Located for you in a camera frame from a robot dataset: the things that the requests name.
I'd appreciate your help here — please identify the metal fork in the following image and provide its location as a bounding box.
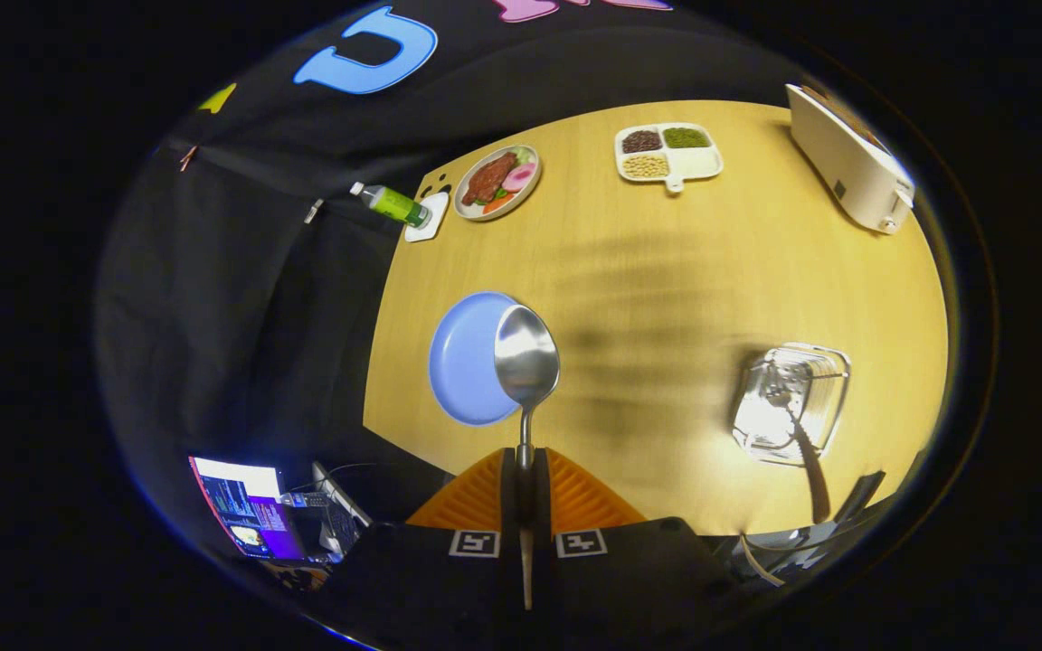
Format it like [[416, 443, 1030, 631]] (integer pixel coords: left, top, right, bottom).
[[763, 384, 833, 525]]

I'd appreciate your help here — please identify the metal wire cutlery basket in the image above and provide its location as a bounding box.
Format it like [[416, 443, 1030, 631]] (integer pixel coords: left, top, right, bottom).
[[731, 342, 852, 467]]

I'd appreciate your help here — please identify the white toaster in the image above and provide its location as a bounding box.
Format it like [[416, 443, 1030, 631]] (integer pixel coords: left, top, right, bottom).
[[785, 83, 917, 236]]

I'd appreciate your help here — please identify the plate of model food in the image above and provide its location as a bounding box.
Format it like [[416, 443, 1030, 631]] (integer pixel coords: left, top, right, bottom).
[[453, 145, 542, 222]]

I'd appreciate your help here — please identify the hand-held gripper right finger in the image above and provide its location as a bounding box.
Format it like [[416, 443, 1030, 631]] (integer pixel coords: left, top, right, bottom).
[[535, 448, 739, 648]]

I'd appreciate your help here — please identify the blue plate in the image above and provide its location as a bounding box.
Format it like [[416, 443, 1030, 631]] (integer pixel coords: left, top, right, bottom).
[[429, 291, 522, 427]]

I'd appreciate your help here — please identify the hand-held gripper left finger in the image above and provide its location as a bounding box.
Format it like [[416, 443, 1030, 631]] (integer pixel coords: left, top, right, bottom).
[[331, 448, 522, 648]]

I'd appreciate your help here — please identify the open laptop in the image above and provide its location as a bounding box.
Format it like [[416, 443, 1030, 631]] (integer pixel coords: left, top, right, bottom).
[[188, 457, 373, 563]]

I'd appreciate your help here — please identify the green drink bottle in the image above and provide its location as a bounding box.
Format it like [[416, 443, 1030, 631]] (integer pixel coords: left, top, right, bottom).
[[349, 182, 432, 229]]

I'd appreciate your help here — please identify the white square coaster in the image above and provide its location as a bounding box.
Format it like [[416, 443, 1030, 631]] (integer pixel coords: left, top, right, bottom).
[[404, 192, 450, 243]]

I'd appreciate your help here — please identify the black rectangular block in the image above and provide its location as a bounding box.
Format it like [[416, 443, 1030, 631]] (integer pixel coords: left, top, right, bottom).
[[833, 470, 886, 525]]

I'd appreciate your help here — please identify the white divided bean tray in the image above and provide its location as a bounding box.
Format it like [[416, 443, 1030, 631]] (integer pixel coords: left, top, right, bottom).
[[614, 122, 725, 194]]

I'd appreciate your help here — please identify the metal spoon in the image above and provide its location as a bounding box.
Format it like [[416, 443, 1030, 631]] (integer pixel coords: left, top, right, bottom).
[[494, 305, 562, 611]]

